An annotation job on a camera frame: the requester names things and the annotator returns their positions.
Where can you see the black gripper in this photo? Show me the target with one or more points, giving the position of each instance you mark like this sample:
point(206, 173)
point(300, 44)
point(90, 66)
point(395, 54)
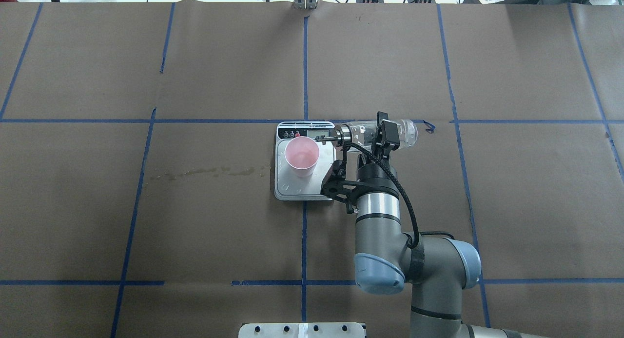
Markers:
point(371, 174)

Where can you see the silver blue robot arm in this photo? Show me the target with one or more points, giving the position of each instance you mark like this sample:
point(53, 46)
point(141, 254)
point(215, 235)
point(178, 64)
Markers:
point(391, 252)

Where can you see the pink plastic cup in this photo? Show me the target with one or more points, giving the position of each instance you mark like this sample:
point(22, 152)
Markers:
point(302, 155)

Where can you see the white digital kitchen scale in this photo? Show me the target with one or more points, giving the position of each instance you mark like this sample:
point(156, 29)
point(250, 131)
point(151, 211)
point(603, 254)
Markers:
point(287, 185)

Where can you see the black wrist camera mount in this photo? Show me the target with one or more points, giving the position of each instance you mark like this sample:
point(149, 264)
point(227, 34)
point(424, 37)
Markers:
point(336, 187)

